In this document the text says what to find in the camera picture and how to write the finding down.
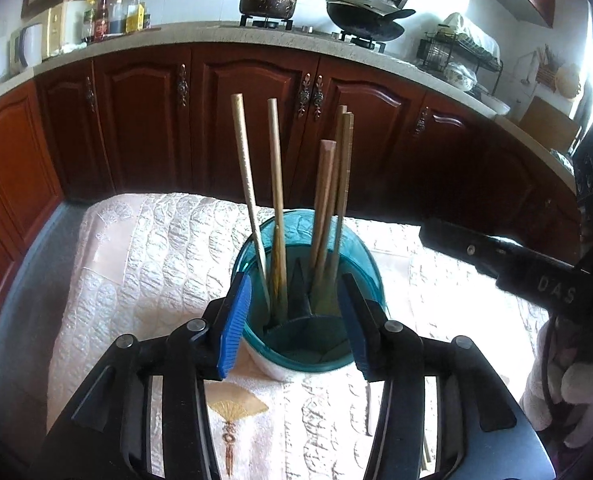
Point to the teal-lidded utensil holder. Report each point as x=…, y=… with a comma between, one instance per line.
x=301, y=345

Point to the wooden cutting board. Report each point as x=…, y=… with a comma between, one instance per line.
x=551, y=122

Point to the black wok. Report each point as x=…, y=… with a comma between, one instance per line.
x=361, y=22

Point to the beige appliance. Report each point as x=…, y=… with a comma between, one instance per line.
x=15, y=55

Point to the wall chopstick holder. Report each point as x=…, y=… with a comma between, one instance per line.
x=546, y=72

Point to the white cloth on rack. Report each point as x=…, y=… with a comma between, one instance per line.
x=471, y=30

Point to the white bowl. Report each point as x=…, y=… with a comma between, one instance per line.
x=493, y=104

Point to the gas stove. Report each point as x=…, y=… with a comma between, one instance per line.
x=306, y=29

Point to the white quilted cloth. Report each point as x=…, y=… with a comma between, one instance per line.
x=151, y=260

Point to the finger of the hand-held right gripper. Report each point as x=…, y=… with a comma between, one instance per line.
x=456, y=245

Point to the yellow oil bottle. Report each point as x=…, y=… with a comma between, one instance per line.
x=134, y=12

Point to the dark red sauce bottle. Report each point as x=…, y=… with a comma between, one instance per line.
x=102, y=20

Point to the small dark jar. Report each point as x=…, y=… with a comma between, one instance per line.
x=146, y=21

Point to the yellow capped bottle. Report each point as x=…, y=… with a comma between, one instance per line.
x=88, y=22

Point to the cream carton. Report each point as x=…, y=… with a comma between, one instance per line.
x=56, y=30

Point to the dark soy sauce bottle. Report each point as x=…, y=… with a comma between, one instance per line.
x=117, y=20

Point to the pale bamboo chopstick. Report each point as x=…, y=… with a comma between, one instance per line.
x=244, y=160
x=275, y=170

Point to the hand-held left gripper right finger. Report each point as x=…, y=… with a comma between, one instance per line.
x=356, y=330

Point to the patterned porcelain tureen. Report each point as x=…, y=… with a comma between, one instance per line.
x=460, y=76

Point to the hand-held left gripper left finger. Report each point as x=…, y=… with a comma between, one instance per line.
x=234, y=330

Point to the round straw brush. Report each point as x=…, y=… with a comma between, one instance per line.
x=567, y=80

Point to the person's right hand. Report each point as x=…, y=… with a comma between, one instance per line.
x=576, y=395

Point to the stone kitchen countertop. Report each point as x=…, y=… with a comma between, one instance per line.
x=186, y=35

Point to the black dish rack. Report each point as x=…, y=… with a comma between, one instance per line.
x=434, y=52

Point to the white jug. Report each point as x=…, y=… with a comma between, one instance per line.
x=32, y=45

